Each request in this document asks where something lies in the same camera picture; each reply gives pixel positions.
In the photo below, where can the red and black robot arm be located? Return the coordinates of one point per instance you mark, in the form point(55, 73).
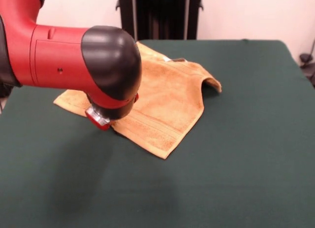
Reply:
point(73, 60)

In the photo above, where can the dark green table cloth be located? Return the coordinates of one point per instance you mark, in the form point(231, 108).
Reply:
point(233, 164)

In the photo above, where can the tan terry cloth towel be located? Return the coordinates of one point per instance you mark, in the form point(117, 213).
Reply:
point(167, 102)

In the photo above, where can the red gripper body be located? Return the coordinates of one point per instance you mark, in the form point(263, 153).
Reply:
point(98, 124)

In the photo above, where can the black metal stand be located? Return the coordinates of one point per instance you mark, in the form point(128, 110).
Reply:
point(160, 16)

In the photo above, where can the black plug adapter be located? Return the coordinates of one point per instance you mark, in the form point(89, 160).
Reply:
point(305, 58)

